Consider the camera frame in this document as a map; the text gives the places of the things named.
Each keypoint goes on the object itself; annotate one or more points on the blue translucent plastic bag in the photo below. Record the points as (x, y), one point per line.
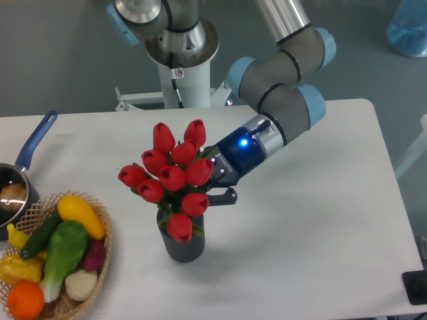
(406, 32)

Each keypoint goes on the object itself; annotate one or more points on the white frame at right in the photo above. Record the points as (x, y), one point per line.
(415, 150)

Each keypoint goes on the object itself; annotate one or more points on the yellow squash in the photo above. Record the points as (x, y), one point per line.
(74, 208)

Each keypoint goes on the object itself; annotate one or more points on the dark grey ribbed vase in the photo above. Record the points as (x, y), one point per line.
(185, 250)

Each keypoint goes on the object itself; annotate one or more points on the red tulip bouquet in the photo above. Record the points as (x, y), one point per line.
(172, 176)

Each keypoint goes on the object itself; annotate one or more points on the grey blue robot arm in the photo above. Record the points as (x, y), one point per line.
(285, 106)

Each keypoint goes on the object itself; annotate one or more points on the white garlic bulb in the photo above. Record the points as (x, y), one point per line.
(80, 284)

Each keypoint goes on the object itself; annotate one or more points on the blue handled saucepan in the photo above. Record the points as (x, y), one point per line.
(16, 173)

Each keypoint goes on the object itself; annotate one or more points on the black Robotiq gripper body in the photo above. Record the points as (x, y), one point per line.
(235, 156)

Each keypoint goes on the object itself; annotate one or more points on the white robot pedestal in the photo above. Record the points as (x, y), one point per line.
(183, 63)

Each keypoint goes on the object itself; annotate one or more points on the black device at edge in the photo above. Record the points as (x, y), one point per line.
(415, 286)

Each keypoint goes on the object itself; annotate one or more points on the green cucumber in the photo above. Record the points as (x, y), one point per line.
(39, 239)

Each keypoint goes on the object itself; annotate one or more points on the brown bread roll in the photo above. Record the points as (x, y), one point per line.
(13, 197)

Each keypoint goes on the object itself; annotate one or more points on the purple red radish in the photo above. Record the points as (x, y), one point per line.
(95, 256)

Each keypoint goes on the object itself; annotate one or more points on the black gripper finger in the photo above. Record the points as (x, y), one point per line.
(229, 197)

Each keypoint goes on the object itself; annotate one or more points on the green bok choy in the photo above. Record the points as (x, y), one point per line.
(65, 250)

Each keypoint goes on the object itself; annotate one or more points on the orange fruit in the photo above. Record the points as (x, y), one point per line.
(25, 300)

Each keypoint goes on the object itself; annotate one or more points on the yellow banana pepper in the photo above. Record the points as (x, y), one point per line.
(16, 239)

